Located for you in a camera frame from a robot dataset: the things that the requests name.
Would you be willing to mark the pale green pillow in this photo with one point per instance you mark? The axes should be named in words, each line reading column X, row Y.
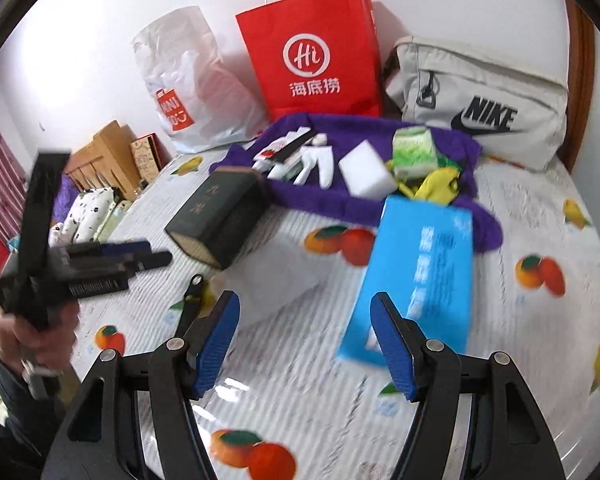
column 116, row 216

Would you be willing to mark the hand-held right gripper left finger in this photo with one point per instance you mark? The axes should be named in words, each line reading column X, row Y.
column 220, row 340

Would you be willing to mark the person's left hand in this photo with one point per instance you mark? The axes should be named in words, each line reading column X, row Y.
column 30, row 345

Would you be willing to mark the grey sling bag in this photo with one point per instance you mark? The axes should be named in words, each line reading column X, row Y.
column 480, row 90

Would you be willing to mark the fruit print bed sheet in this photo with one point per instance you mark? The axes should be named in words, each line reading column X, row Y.
column 305, row 400

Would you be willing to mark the white glove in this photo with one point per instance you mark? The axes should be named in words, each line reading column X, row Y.
column 320, row 160

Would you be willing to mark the brown patterned box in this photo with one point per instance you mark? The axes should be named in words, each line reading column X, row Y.
column 147, row 157

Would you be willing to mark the white plastic bag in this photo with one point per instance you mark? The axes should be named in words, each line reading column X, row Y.
column 195, row 75

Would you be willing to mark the purple towel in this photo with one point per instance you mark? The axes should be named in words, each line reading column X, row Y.
column 360, row 130

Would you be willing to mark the red paper bag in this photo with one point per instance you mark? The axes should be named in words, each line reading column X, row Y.
column 310, row 60

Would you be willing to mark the green white carton pack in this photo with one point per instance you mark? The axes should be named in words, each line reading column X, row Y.
column 412, row 150

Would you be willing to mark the wooden headboard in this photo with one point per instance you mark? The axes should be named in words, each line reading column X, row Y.
column 580, row 60

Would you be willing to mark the person's left forearm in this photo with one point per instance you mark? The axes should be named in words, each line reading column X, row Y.
column 10, row 410

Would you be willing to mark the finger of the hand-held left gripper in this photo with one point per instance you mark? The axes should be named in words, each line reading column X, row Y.
column 125, row 248
column 145, row 261

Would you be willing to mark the white sponge block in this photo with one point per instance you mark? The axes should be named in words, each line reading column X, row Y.
column 367, row 170

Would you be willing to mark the floral print pillow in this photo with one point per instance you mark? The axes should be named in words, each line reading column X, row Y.
column 87, row 212

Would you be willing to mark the clear plastic bag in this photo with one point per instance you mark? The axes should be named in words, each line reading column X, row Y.
column 275, row 280

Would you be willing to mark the purple plush fabric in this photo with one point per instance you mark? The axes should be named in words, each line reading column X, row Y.
column 66, row 195

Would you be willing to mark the blue tissue pack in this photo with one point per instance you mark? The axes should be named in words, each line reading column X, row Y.
column 420, row 270

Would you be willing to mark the black box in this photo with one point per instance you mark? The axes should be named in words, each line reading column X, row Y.
column 215, row 210

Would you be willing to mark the wooden furniture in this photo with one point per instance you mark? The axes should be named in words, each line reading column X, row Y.
column 110, row 150

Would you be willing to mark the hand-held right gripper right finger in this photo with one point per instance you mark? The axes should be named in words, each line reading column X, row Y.
column 392, row 350

